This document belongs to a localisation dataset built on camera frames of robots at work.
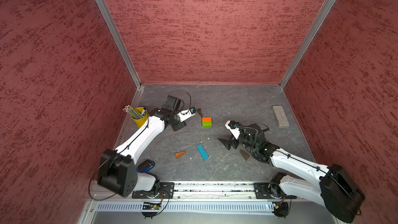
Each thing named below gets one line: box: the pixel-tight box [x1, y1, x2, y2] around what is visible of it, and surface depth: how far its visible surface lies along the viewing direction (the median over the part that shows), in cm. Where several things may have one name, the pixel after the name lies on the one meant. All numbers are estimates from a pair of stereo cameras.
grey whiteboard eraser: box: [272, 105, 290, 129], surface depth 102 cm
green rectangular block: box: [202, 120, 212, 128], surface depth 99 cm
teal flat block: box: [196, 144, 209, 161], surface depth 88 cm
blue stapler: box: [136, 159, 155, 173], surface depth 81 cm
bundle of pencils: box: [122, 104, 145, 120], surface depth 88 cm
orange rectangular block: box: [202, 116, 212, 122], surface depth 101 cm
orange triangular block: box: [175, 150, 187, 159], surface depth 86 cm
